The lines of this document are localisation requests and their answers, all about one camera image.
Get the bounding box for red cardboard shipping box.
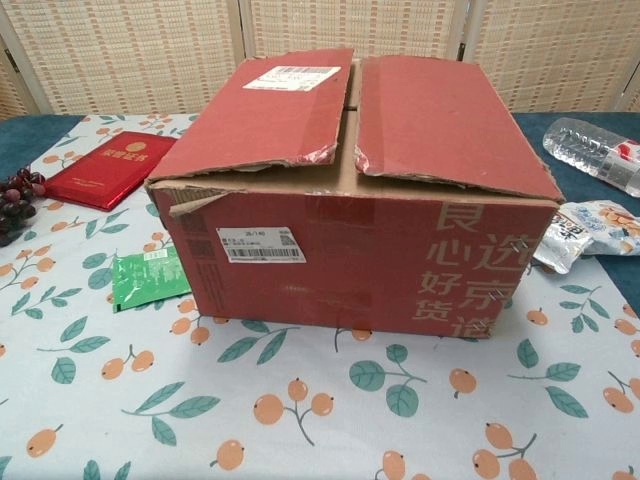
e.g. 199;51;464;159
143;45;566;342

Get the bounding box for clear plastic water bottle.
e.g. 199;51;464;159
542;116;640;197

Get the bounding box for woven bamboo folding screen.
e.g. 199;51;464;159
0;0;640;121

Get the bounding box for red certificate book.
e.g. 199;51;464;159
43;130;178;213

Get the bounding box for dark purple grape bunch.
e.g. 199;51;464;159
0;167;47;247

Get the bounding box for white blue snack bag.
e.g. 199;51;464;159
531;199;640;275

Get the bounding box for floral fruit print tablecloth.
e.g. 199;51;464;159
0;112;640;480

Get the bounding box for green foil packet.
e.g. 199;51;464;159
111;246;193;314

